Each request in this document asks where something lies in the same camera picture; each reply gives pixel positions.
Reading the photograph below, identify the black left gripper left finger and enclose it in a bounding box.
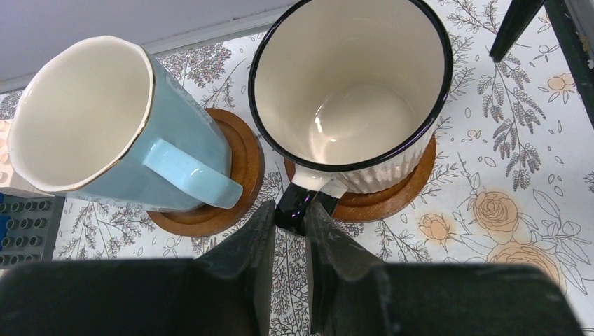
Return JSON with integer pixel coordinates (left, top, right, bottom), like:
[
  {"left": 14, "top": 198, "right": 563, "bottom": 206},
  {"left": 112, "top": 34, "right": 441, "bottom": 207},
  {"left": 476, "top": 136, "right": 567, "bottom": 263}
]
[{"left": 1, "top": 200, "right": 275, "bottom": 335}]

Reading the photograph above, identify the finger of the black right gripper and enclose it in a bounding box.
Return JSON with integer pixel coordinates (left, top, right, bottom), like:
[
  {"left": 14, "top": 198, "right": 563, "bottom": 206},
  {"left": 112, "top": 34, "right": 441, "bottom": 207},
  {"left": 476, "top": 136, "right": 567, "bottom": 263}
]
[
  {"left": 490, "top": 0, "right": 545, "bottom": 63},
  {"left": 544, "top": 1, "right": 593, "bottom": 125}
]

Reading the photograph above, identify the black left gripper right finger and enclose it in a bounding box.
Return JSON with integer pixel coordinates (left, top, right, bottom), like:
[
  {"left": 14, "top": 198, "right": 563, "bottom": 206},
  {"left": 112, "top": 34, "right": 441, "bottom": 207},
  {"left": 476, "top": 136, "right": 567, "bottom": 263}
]
[{"left": 304, "top": 204, "right": 582, "bottom": 335}]

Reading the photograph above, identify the brown wooden coaster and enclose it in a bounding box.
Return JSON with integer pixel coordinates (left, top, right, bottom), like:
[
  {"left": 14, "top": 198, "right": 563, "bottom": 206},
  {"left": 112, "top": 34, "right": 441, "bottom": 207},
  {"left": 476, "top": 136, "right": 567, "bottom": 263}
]
[
  {"left": 143, "top": 108, "right": 265, "bottom": 237},
  {"left": 275, "top": 134, "right": 436, "bottom": 223}
]

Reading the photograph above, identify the white mug black rim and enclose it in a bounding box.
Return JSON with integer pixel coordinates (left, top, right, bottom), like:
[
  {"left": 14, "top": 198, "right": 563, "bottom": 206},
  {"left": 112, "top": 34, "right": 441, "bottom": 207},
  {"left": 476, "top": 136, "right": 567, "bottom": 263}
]
[{"left": 248, "top": 1, "right": 453, "bottom": 235}]

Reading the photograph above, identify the light blue mug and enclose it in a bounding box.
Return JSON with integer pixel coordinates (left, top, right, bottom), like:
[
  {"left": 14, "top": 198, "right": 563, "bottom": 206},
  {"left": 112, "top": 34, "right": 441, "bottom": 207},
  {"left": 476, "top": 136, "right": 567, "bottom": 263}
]
[{"left": 8, "top": 36, "right": 230, "bottom": 212}]

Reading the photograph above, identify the blue grey brick tower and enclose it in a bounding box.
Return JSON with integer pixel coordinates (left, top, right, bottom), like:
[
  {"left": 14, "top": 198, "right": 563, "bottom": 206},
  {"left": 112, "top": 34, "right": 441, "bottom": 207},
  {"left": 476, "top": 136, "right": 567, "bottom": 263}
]
[{"left": 1, "top": 195, "right": 64, "bottom": 270}]

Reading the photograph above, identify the aluminium frame rail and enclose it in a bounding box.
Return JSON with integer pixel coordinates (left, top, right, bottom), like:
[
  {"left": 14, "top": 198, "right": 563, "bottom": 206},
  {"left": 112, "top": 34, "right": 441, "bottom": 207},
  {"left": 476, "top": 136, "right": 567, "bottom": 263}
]
[{"left": 1, "top": 1, "right": 293, "bottom": 93}]

